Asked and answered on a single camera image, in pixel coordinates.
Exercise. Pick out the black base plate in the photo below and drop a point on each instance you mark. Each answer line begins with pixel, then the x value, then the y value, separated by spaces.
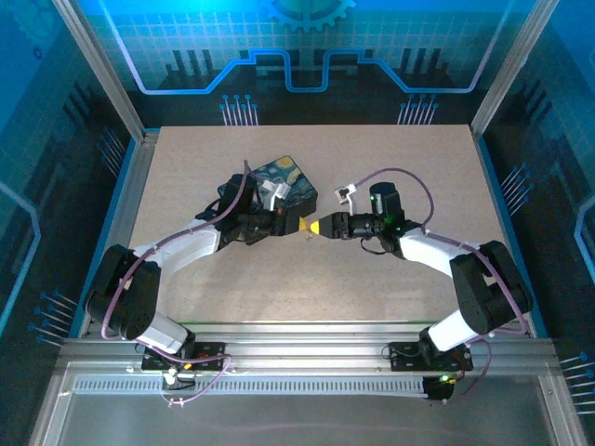
pixel 209 355
pixel 404 355

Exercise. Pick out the starry night print box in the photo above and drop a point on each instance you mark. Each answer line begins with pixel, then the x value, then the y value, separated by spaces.
pixel 293 179

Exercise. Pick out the yellow padlock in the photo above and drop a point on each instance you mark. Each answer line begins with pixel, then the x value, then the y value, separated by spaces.
pixel 316 227

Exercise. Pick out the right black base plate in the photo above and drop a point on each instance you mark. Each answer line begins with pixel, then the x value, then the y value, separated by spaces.
pixel 404 355

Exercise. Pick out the aluminium frame rail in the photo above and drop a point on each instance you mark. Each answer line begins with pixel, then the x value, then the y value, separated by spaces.
pixel 302 344

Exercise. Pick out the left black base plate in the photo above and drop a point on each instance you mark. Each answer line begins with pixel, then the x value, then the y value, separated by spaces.
pixel 209 355

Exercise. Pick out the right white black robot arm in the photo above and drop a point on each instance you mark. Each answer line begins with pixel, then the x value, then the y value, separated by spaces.
pixel 483 288

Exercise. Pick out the aluminium frame post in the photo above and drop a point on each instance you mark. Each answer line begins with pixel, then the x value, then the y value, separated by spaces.
pixel 511 69
pixel 100 69

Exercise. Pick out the black control board with lights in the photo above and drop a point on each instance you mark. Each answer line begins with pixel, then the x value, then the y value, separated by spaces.
pixel 439 388

